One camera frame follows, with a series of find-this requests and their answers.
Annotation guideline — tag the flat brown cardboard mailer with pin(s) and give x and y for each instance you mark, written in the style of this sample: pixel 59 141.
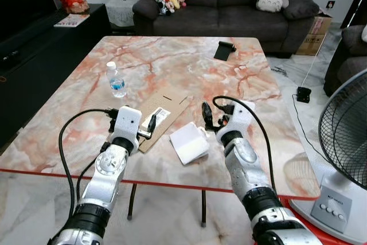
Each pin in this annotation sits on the flat brown cardboard mailer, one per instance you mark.
pixel 169 102

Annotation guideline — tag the white tissue pack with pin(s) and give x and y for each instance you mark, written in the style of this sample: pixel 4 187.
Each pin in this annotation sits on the white tissue pack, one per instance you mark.
pixel 189 143

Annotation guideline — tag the clear plastic water bottle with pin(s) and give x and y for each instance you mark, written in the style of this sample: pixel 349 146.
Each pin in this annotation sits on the clear plastic water bottle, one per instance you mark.
pixel 117 83

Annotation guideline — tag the black tv cabinet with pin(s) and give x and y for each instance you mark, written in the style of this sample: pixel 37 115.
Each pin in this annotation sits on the black tv cabinet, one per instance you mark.
pixel 40 55

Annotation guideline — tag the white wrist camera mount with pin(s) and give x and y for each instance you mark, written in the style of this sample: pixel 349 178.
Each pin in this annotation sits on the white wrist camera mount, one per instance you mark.
pixel 239 117
pixel 127 121

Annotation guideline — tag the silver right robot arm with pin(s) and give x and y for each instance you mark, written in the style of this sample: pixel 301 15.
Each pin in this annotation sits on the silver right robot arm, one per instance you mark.
pixel 246 167

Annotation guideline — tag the dark grey sofa cushion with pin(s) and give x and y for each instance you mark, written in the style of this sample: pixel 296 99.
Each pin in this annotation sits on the dark grey sofa cushion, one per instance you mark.
pixel 302 7

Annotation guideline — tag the pink marble coffee table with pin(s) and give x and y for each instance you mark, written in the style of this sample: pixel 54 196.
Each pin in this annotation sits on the pink marble coffee table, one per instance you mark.
pixel 172 67

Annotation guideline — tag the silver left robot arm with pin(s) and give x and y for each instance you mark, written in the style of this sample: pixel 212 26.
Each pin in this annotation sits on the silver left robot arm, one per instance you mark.
pixel 106 170

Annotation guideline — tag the black power adapter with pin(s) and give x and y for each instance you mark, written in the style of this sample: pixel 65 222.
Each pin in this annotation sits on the black power adapter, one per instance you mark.
pixel 303 94

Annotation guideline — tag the dark grey armchair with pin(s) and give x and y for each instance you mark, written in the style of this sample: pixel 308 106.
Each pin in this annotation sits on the dark grey armchair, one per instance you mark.
pixel 344 55

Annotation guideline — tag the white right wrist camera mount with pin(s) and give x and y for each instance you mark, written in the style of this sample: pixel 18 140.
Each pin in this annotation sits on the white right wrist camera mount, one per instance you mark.
pixel 239 117

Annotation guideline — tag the black wall socket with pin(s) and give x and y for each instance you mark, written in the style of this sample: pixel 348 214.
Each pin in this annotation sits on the black wall socket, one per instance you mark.
pixel 330 4

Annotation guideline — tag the white lace side table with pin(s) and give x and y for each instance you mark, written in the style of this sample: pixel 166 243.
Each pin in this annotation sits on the white lace side table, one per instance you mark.
pixel 120 12

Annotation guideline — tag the small black stand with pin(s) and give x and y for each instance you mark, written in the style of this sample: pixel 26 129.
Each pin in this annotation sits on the small black stand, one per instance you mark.
pixel 224 50

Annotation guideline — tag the white standing fan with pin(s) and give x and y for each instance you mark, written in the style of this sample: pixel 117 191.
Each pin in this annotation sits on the white standing fan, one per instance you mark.
pixel 338 199

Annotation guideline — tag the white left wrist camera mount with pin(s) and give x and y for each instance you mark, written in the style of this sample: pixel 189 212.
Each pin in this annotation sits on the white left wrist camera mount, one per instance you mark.
pixel 127 121

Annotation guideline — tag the white pillow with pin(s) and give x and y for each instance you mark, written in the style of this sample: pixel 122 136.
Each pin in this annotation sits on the white pillow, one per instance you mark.
pixel 364 32

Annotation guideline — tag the brown cardboard box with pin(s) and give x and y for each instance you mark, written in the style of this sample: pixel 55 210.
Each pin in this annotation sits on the brown cardboard box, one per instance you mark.
pixel 314 35

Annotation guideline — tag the red white magazine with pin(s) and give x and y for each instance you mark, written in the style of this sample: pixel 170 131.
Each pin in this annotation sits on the red white magazine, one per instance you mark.
pixel 71 20

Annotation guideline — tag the dark grey sofa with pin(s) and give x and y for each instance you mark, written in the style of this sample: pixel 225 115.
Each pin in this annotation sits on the dark grey sofa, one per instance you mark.
pixel 229 21

